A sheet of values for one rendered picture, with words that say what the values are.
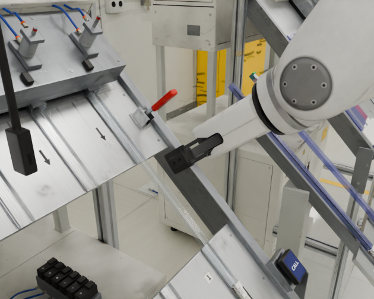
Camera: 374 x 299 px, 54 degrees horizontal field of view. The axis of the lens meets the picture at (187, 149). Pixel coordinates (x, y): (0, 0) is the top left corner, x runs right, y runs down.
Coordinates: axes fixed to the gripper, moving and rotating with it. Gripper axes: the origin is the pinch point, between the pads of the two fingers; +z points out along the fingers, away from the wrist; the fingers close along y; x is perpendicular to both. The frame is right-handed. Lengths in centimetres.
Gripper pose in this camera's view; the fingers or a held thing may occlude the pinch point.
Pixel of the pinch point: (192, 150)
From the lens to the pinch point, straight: 55.7
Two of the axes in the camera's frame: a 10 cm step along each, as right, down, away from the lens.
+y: -5.7, 3.4, -7.5
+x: 5.0, 8.7, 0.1
